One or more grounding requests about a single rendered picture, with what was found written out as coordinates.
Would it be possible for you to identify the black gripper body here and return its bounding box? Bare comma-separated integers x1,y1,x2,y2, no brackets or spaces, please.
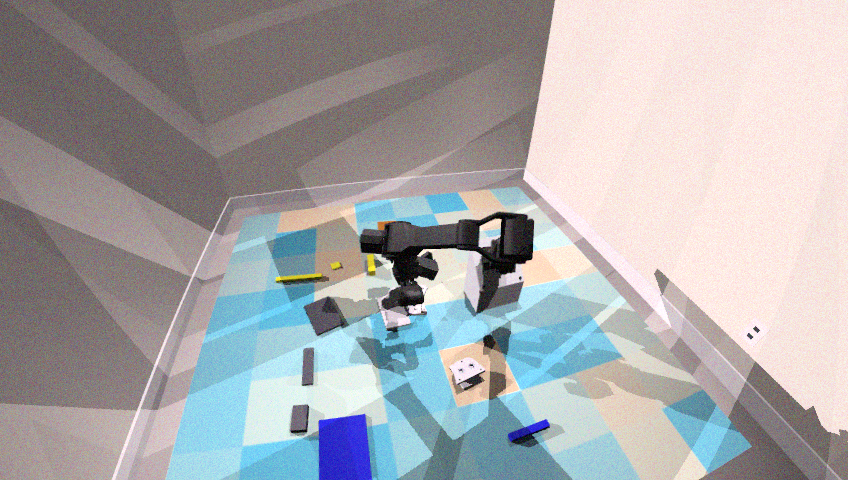
390,256,424,307

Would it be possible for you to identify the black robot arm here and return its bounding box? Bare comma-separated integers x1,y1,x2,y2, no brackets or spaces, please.
360,211,534,281

